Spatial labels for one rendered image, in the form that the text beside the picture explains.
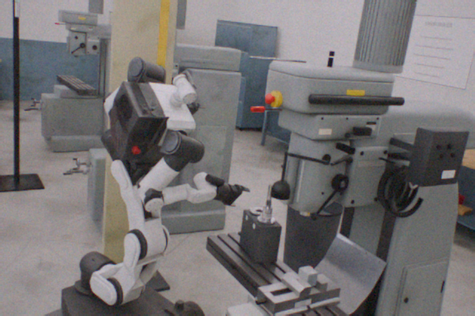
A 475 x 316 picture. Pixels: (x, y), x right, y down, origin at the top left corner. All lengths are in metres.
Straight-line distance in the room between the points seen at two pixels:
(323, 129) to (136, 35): 1.85
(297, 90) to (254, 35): 7.45
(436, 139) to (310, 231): 2.29
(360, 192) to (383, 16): 0.69
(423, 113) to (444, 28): 4.75
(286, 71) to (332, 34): 6.61
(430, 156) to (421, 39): 5.32
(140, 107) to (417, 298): 1.51
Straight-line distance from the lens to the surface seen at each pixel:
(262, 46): 9.26
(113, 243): 3.71
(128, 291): 2.47
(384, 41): 2.00
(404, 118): 2.11
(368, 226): 2.33
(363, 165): 2.00
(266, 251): 2.38
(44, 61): 10.65
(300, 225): 4.00
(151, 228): 2.26
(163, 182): 1.98
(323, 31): 8.54
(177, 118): 1.98
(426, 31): 7.09
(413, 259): 2.35
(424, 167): 1.87
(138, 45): 3.36
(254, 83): 9.27
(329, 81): 1.77
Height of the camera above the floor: 2.02
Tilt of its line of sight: 15 degrees down
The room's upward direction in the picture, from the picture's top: 7 degrees clockwise
